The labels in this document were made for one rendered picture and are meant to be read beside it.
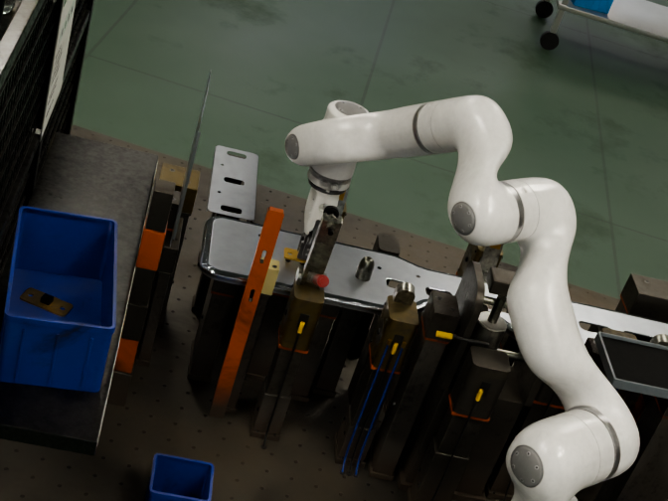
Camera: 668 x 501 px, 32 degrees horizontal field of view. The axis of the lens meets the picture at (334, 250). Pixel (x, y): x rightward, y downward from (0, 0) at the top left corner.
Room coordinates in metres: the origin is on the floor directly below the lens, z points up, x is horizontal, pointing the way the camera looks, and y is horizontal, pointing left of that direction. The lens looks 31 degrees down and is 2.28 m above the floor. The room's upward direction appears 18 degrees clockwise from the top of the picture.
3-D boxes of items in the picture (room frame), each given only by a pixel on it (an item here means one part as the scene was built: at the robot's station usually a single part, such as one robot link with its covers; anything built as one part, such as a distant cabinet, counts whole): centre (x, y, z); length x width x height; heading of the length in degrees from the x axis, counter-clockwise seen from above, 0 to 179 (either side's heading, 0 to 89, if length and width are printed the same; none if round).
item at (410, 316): (1.84, -0.16, 0.88); 0.11 x 0.07 x 0.37; 11
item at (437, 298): (1.85, -0.23, 0.91); 0.07 x 0.05 x 0.42; 11
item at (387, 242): (2.23, -0.11, 0.84); 0.10 x 0.05 x 0.29; 11
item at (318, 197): (2.01, 0.05, 1.15); 0.10 x 0.07 x 0.11; 11
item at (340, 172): (2.01, 0.06, 1.29); 0.09 x 0.08 x 0.13; 136
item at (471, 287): (1.88, -0.35, 0.95); 0.18 x 0.13 x 0.49; 101
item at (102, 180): (1.73, 0.44, 1.02); 0.90 x 0.22 x 0.03; 11
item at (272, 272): (1.87, 0.11, 0.88); 0.04 x 0.04 x 0.37; 11
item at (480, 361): (1.77, -0.33, 0.89); 0.09 x 0.08 x 0.38; 11
